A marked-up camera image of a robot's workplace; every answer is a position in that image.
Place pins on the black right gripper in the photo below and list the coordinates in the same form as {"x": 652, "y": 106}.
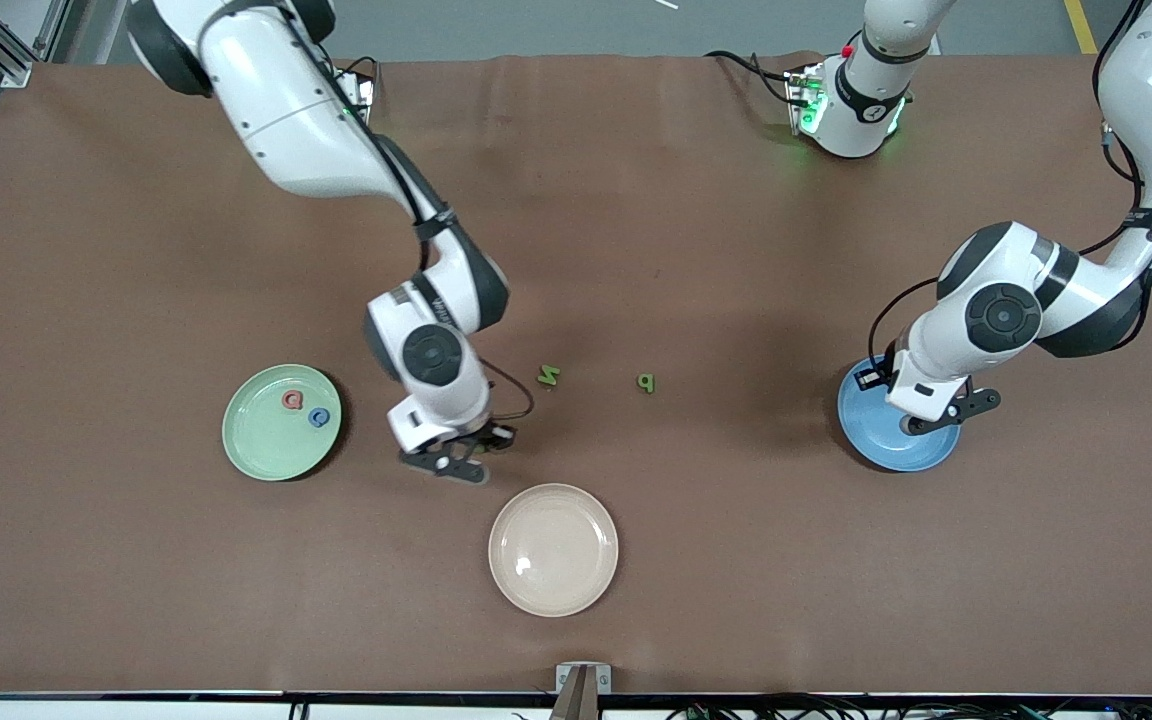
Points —
{"x": 492, "y": 434}

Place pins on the green letter N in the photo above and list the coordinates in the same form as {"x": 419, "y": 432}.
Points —
{"x": 548, "y": 376}

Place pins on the green lowercase letter b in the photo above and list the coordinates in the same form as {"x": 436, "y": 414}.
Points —
{"x": 645, "y": 382}

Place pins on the blue letter G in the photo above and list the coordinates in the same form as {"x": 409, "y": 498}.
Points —
{"x": 312, "y": 417}

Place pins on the pink letter Q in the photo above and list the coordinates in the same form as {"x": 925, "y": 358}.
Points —
{"x": 293, "y": 394}

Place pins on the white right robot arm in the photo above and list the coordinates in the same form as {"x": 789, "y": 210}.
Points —
{"x": 276, "y": 100}

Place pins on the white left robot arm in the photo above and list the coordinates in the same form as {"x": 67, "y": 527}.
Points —
{"x": 946, "y": 350}

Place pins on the blue plate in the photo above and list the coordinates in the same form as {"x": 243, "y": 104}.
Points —
{"x": 876, "y": 440}

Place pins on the beige plate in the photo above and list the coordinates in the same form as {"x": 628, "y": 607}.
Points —
{"x": 553, "y": 550}

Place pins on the brown table mat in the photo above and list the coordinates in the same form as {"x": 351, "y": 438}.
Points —
{"x": 736, "y": 560}

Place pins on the light green plate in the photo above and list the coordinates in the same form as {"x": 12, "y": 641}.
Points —
{"x": 266, "y": 445}

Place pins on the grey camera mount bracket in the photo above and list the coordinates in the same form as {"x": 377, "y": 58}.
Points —
{"x": 583, "y": 685}

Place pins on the white table edge rail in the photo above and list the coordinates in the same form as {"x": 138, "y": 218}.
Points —
{"x": 136, "y": 712}

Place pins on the aluminium frame profile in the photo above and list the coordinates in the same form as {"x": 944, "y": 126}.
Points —
{"x": 16, "y": 70}

